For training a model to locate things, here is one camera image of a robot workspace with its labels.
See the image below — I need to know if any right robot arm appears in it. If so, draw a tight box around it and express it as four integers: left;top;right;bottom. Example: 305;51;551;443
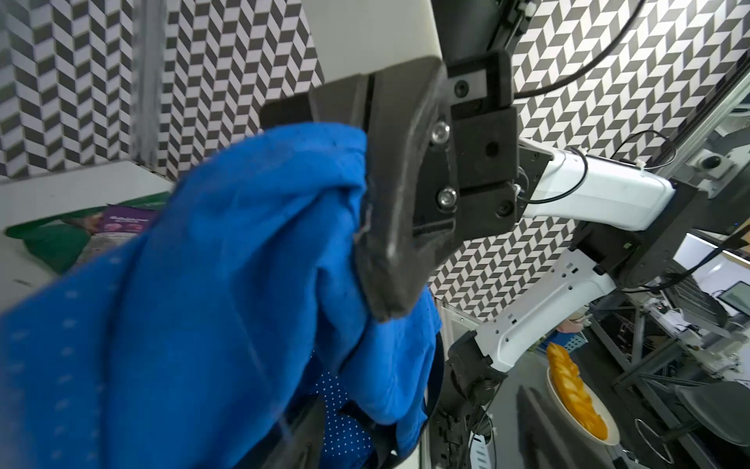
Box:
261;1;707;468

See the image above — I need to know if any green crisp bag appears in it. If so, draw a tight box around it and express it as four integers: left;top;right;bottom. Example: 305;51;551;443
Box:
5;192;170;275

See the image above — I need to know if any plate with bread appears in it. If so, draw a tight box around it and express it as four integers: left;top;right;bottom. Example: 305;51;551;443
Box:
546;344;620;447

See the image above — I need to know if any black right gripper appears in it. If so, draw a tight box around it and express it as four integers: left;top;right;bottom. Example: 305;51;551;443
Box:
260;1;539;322

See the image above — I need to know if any purple snack bag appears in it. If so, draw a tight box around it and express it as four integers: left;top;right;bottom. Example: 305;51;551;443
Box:
75;205;157;265

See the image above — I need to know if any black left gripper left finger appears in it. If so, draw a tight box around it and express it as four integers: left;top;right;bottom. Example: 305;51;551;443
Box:
234;398;326;469

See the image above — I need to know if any blue baseball cap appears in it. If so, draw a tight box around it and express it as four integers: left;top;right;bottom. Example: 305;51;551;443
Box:
1;123;441;468

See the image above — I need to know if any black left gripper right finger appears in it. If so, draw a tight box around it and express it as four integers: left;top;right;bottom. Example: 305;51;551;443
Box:
516;386;613;469

